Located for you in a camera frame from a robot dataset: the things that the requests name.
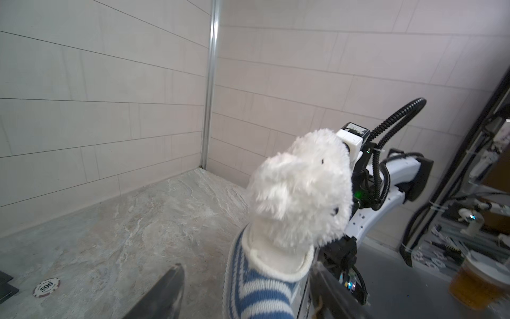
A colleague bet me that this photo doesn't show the folded black chess board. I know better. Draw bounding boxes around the folded black chess board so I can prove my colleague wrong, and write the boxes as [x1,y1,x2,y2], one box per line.
[0,271,19,304]

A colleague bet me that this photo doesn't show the blue white striped knit sweater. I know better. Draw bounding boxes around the blue white striped knit sweater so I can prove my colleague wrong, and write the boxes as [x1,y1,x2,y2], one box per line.
[222,225,315,318]

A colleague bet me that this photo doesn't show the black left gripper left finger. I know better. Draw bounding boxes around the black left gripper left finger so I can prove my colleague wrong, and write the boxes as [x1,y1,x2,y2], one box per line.
[123,263,185,319]

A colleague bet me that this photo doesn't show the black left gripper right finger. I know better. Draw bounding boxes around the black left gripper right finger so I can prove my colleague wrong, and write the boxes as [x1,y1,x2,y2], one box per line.
[309,263,371,319]

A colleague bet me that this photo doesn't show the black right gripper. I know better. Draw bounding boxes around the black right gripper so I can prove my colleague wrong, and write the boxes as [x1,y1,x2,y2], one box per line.
[320,236,368,305]

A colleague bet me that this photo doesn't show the purple white poker chip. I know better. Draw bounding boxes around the purple white poker chip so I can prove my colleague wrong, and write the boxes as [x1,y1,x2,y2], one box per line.
[33,277,61,298]

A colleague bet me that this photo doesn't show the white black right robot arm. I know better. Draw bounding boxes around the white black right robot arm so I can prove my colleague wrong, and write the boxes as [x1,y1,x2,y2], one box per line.
[319,148,434,305]

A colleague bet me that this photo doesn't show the plastic cup with orange drink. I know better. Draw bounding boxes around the plastic cup with orange drink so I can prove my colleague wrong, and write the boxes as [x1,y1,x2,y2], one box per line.
[449,251,509,310]

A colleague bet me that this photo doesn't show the white plush teddy bear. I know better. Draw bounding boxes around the white plush teddy bear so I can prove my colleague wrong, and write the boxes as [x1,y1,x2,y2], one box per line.
[242,129,353,282]

